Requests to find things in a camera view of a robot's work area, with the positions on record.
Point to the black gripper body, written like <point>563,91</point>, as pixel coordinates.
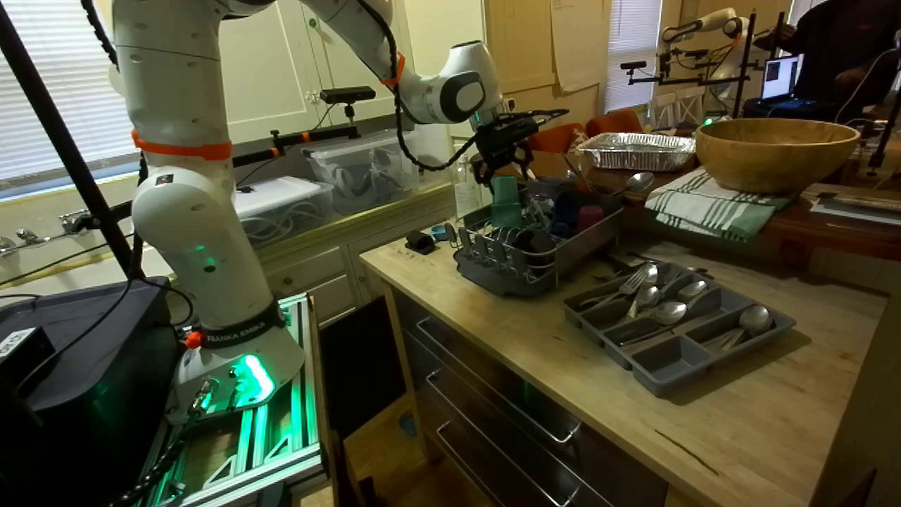
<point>501,144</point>

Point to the green plastic cup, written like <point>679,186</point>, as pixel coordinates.
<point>507,200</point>

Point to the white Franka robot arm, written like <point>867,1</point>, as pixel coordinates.
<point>186,227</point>

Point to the small blue cup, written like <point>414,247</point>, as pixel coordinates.
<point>443,233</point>

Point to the purple cup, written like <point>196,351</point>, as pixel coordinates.
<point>590,215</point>

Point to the grey dish rack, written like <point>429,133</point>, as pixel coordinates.
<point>525,268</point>

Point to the orange chair back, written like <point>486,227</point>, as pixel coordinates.
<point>553,140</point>
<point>615,123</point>

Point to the small black block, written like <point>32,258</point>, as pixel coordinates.
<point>421,241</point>

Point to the aluminium foil tray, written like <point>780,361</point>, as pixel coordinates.
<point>633,150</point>

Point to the cream paper sheet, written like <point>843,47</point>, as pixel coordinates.
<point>576,44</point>

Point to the clear plastic storage box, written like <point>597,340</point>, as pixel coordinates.
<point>366,170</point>

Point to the silver metal spoon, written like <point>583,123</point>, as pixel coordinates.
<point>642,274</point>
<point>756,320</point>
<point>645,296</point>
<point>671,310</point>
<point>693,286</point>

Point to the striped white green cloth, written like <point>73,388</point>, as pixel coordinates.
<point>712,212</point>

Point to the cream drawer cabinet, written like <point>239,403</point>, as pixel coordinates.
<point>311,271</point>

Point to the black equipment stand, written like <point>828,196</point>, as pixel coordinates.
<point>704,58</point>

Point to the grey cutlery tray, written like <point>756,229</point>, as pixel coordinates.
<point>676,361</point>

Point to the metal drawer cabinet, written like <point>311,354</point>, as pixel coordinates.
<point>507,424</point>

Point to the wooden bowl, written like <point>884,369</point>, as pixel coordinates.
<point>774,157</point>

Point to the laptop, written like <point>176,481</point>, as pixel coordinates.
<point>780,78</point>

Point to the stack of papers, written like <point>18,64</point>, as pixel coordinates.
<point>853,206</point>

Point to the person in dark clothes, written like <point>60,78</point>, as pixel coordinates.
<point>845,58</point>

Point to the black tripod pole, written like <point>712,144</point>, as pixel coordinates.
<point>66,150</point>

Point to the white window blind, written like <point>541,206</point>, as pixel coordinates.
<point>56,85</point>

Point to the black computer box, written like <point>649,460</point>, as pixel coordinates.
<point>84,396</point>

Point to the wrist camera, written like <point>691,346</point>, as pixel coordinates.
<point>535,119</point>

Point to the black sensor bar camera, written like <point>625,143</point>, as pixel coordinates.
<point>346,95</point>

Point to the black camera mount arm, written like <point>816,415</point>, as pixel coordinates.
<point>311,140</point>

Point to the aluminium robot stand frame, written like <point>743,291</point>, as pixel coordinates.
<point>262,440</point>

